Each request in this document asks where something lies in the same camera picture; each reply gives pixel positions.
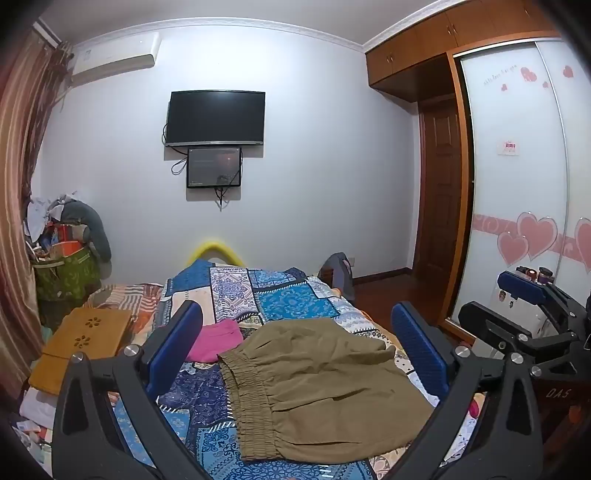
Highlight brown striped curtain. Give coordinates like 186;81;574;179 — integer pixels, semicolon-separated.
0;28;75;398

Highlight wooden lap desk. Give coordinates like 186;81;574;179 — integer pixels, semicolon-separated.
28;308;134;397

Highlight striped orange blanket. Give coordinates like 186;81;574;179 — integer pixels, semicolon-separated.
83;282;164;324

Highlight black cable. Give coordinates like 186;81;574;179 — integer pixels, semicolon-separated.
161;121;188;176
215;148;244;212

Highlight white heart-print sliding door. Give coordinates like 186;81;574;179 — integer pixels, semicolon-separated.
536;39;591;278
455;44;570;333

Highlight grey blue backpack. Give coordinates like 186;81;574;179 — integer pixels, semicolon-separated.
318;252;355;301

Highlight white crumpled cloth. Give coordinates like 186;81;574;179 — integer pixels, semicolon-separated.
25;194;70;241

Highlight small black monitor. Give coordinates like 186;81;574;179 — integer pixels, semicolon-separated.
187;146;243;189

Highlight white cloth pile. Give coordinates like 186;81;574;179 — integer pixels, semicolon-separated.
19;385;58;431

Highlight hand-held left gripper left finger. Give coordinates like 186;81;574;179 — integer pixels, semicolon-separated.
52;300;222;480

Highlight khaki pants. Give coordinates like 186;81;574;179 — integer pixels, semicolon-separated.
217;317;437;463

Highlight white air conditioner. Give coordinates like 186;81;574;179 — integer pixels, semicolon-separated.
69;32;161;86

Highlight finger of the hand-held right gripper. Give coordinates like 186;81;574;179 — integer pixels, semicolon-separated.
498;271;591;333
462;301;583;365

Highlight blue patchwork bed blanket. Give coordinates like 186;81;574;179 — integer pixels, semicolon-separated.
111;259;490;480

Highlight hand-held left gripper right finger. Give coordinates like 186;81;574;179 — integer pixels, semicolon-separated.
365;302;548;480

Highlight black wall television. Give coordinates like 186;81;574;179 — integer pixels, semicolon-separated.
165;90;266;147

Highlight yellow curved bed rail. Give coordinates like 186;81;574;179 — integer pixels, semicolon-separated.
185;239;246;268

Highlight brown wooden door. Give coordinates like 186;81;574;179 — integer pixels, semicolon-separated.
413;95;474;278

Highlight grey bolster pillow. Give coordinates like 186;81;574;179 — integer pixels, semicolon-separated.
60;200;113;265

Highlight pink garment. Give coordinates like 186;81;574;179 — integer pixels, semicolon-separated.
187;320;245;363

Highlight orange box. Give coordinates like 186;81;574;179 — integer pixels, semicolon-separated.
41;224;88;259

